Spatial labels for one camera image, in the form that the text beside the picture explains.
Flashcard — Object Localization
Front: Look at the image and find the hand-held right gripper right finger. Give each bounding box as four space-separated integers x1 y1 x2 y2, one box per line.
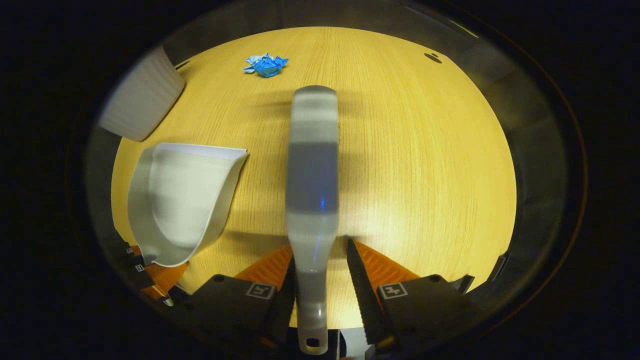
346 238 481 351

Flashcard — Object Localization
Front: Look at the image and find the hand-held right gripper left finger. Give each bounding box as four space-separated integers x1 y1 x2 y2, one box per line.
185 244 296 351

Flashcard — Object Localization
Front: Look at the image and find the white dustpan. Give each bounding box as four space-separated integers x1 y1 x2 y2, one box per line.
127 142 249 268

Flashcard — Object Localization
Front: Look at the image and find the small white broom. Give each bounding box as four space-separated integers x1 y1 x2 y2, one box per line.
285 85 341 356

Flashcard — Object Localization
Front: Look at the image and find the grey ribbed garbage bin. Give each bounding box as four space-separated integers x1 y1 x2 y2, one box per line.
97 45 187 143

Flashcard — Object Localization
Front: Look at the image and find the blue paper trash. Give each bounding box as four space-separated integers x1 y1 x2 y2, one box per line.
243 52 290 78

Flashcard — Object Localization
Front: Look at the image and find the black desk edge clamp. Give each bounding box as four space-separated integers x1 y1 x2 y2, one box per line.
492 252 511 281
452 274 476 296

